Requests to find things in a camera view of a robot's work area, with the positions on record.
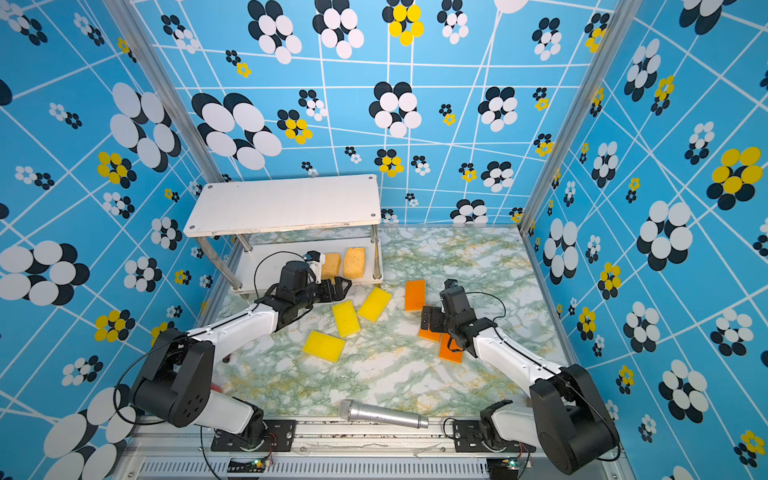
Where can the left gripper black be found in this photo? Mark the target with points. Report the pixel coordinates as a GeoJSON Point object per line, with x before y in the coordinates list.
{"type": "Point", "coordinates": [338, 292]}

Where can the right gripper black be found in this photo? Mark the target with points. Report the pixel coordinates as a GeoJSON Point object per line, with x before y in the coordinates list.
{"type": "Point", "coordinates": [437, 313]}

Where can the tan porous sponge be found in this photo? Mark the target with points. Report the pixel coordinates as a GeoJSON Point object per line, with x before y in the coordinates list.
{"type": "Point", "coordinates": [354, 263]}
{"type": "Point", "coordinates": [331, 266]}

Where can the yellow sponge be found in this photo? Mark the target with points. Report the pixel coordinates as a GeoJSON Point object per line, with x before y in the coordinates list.
{"type": "Point", "coordinates": [374, 305]}
{"type": "Point", "coordinates": [346, 319]}
{"type": "Point", "coordinates": [323, 346]}

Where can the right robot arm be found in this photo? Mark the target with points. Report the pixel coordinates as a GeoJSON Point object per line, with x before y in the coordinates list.
{"type": "Point", "coordinates": [565, 418]}

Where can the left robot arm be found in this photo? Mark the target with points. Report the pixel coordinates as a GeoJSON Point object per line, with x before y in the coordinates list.
{"type": "Point", "coordinates": [174, 383]}

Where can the white two-tier shelf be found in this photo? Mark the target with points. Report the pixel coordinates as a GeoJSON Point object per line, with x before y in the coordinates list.
{"type": "Point", "coordinates": [226, 215]}

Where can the orange sponge middle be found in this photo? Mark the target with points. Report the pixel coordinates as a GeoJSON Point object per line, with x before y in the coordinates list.
{"type": "Point", "coordinates": [429, 335]}

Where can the orange sponge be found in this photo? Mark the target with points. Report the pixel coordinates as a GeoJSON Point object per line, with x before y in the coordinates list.
{"type": "Point", "coordinates": [415, 295]}
{"type": "Point", "coordinates": [429, 335]}
{"type": "Point", "coordinates": [448, 350]}

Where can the orange sponge front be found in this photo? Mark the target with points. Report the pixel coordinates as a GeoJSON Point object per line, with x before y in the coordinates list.
{"type": "Point", "coordinates": [448, 350]}

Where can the orange sponge back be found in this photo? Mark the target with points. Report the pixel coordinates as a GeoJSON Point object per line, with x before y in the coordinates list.
{"type": "Point", "coordinates": [415, 295]}

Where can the yellow sponge back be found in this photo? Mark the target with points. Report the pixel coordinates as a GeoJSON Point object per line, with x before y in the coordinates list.
{"type": "Point", "coordinates": [374, 305]}

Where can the silver microphone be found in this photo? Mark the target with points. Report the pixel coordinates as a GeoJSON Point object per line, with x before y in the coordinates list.
{"type": "Point", "coordinates": [352, 410]}

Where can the circuit board right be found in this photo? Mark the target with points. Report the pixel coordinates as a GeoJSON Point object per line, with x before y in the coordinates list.
{"type": "Point", "coordinates": [503, 468]}

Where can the green circuit board left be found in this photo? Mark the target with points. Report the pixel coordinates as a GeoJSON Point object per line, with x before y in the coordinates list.
{"type": "Point", "coordinates": [248, 466]}

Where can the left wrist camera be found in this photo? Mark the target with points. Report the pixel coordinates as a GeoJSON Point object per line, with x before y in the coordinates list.
{"type": "Point", "coordinates": [315, 260]}

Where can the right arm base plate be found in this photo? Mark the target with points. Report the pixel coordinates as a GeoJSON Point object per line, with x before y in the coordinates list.
{"type": "Point", "coordinates": [467, 437]}

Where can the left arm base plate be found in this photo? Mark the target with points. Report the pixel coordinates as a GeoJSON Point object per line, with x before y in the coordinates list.
{"type": "Point", "coordinates": [275, 435]}

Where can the aluminium front rail frame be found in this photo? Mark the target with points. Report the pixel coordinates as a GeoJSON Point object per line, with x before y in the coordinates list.
{"type": "Point", "coordinates": [324, 448]}

